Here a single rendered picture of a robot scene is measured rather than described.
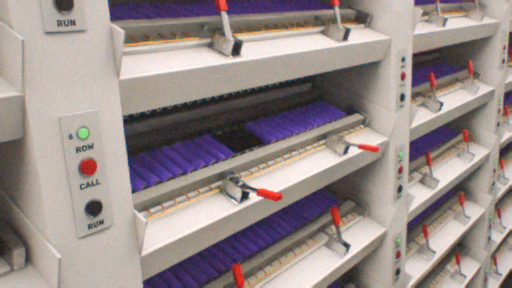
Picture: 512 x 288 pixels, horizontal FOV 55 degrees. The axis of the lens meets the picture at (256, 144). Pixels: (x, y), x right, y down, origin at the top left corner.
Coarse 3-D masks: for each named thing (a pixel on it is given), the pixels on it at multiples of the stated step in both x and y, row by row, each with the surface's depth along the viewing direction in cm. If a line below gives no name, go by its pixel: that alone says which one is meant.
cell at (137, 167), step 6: (132, 162) 66; (138, 162) 66; (132, 168) 66; (138, 168) 66; (144, 168) 66; (138, 174) 65; (144, 174) 65; (150, 174) 65; (144, 180) 65; (150, 180) 64; (156, 180) 64; (150, 186) 64
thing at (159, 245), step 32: (256, 96) 91; (320, 96) 106; (352, 96) 101; (128, 128) 70; (384, 128) 98; (288, 160) 81; (320, 160) 83; (352, 160) 89; (288, 192) 75; (160, 224) 60; (192, 224) 61; (224, 224) 65; (160, 256) 58
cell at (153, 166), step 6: (138, 156) 68; (144, 156) 68; (144, 162) 67; (150, 162) 67; (156, 162) 68; (150, 168) 67; (156, 168) 66; (162, 168) 67; (156, 174) 66; (162, 174) 66; (168, 174) 66; (162, 180) 65
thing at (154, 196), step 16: (320, 128) 89; (336, 128) 91; (272, 144) 79; (288, 144) 80; (304, 144) 84; (320, 144) 86; (240, 160) 72; (256, 160) 75; (272, 160) 78; (192, 176) 66; (208, 176) 67; (144, 192) 61; (160, 192) 61; (176, 192) 63; (144, 208) 60
